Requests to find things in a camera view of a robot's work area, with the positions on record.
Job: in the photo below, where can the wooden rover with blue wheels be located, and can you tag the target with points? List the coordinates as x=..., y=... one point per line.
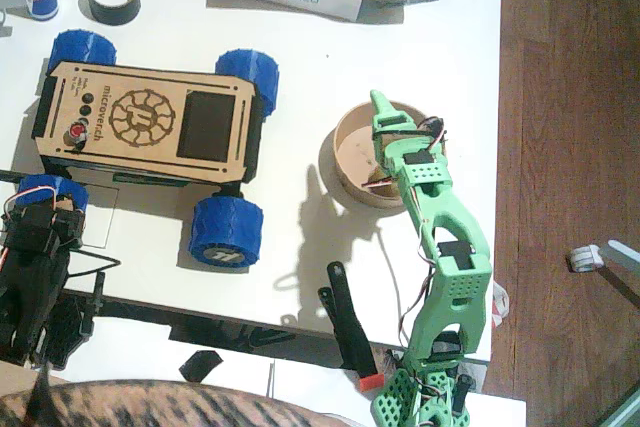
x=145, y=119

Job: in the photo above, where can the grey metal bar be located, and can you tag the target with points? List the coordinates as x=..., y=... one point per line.
x=622, y=251

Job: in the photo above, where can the white SUNLU box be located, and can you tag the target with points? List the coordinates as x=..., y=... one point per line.
x=300, y=2

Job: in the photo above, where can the brown striped fabric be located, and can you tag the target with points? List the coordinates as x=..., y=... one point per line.
x=150, y=404

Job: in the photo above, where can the white red plastic bag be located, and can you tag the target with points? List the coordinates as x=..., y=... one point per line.
x=501, y=304

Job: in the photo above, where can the brown paper bowl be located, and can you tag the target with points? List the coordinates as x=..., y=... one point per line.
x=350, y=147

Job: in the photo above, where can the small black flat piece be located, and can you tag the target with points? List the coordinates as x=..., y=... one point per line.
x=200, y=366

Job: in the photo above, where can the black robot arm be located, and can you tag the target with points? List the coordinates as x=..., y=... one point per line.
x=30, y=297

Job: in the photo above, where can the black wrist camera on cardboard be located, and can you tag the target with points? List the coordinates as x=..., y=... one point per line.
x=432, y=128

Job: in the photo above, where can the black spring clamp red tip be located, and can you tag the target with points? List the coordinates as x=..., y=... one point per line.
x=352, y=332

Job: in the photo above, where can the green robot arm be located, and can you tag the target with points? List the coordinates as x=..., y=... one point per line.
x=455, y=232

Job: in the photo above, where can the long black flat rail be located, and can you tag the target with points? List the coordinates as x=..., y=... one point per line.
x=225, y=327

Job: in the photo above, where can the grey metal frame edge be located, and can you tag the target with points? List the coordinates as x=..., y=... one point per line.
x=625, y=412

